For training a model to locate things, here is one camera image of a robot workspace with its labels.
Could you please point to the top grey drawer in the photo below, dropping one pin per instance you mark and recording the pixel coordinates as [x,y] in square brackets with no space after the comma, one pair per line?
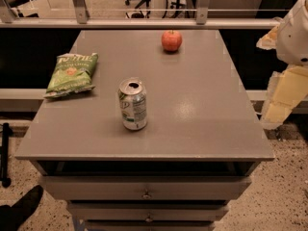
[144,188]

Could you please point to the black shoe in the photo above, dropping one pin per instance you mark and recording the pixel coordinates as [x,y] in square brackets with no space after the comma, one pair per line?
[12,217]

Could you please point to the grey drawer cabinet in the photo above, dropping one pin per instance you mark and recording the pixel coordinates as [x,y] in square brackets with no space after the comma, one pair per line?
[163,142]

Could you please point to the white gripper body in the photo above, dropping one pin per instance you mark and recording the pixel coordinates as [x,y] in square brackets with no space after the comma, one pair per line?
[295,38]

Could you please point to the grey drawer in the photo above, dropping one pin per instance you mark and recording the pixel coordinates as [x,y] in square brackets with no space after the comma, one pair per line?
[151,226]
[151,211]
[144,188]

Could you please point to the middle grey drawer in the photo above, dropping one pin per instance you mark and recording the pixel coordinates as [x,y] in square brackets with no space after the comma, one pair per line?
[151,211]

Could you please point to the metal railing beam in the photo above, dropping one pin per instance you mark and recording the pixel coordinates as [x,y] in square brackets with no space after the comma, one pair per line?
[106,14]

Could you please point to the red apple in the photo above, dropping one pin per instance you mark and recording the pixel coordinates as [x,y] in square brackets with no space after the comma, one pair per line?
[171,40]

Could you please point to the silver green 7up can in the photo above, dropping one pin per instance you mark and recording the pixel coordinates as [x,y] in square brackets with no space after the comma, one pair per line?
[132,103]

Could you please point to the green kettle chips bag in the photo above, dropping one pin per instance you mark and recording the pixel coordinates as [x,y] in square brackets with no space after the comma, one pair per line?
[72,74]

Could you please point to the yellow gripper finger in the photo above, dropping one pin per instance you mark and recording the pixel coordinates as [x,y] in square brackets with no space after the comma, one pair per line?
[269,40]
[285,91]

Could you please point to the bottom grey drawer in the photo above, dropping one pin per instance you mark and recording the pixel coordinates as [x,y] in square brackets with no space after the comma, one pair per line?
[151,226]

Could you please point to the black stand left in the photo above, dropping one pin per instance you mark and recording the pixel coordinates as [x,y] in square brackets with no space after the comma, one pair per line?
[4,154]

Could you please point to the black office chair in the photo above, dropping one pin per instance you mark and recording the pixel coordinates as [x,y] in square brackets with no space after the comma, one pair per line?
[141,0]

